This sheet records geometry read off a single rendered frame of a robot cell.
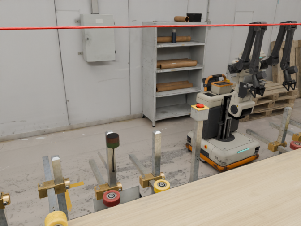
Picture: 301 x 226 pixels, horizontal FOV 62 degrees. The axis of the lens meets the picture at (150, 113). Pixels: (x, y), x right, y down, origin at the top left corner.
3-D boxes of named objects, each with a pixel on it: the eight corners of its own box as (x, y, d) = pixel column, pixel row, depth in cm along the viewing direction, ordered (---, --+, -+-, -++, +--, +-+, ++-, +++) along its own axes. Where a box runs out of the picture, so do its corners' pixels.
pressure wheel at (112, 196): (101, 210, 122) (100, 191, 118) (118, 206, 126) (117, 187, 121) (106, 222, 116) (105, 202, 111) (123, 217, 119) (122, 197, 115)
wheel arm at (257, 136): (245, 133, 203) (246, 128, 201) (248, 132, 204) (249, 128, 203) (294, 161, 167) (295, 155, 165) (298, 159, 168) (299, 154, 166)
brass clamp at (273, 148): (266, 148, 182) (268, 142, 180) (279, 145, 187) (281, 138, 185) (273, 152, 177) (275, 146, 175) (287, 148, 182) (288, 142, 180)
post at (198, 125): (187, 184, 157) (193, 117, 140) (194, 182, 159) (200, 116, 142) (191, 188, 154) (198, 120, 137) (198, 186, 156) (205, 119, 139)
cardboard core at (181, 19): (174, 15, 388) (184, 16, 363) (178, 15, 392) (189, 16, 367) (174, 21, 391) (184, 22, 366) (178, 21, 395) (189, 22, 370)
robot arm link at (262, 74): (255, 67, 232) (248, 68, 228) (265, 64, 222) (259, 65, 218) (257, 80, 232) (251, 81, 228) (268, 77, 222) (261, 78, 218)
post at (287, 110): (271, 166, 190) (284, 106, 172) (274, 165, 191) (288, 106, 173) (275, 168, 187) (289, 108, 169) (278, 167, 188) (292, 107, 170)
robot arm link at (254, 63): (263, 22, 218) (254, 22, 213) (268, 22, 213) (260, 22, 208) (254, 71, 234) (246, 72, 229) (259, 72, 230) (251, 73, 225)
